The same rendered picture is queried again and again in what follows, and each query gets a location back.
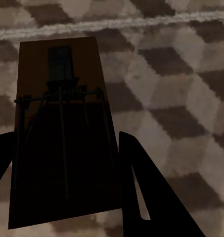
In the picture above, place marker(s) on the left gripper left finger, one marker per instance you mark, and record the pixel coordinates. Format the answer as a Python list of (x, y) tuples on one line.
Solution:
[(7, 142)]

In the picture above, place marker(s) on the mousetrap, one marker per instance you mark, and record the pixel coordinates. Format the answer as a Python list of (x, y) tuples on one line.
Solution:
[(66, 160)]

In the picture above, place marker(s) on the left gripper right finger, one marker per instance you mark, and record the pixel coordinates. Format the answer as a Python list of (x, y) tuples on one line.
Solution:
[(169, 217)]

